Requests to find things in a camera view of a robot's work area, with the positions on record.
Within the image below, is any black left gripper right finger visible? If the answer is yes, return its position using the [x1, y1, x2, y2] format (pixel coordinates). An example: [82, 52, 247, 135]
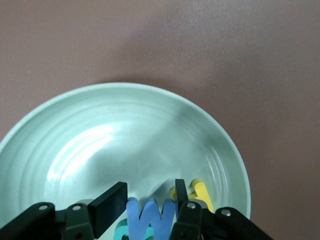
[169, 178, 273, 240]

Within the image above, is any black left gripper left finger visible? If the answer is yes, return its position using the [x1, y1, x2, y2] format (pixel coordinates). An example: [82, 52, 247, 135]
[0, 181, 128, 240]

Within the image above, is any teal foam letter R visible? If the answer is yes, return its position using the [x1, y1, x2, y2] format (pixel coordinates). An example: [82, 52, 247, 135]
[113, 219, 155, 240]

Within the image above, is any yellow foam letter H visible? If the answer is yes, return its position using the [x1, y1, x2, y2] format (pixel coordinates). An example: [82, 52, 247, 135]
[170, 178, 215, 213]

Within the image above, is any blue foam letter W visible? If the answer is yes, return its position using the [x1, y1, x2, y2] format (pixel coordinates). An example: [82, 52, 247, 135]
[126, 197, 181, 240]

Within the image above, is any pale green plate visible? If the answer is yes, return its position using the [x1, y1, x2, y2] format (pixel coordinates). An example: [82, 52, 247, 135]
[0, 82, 252, 240]

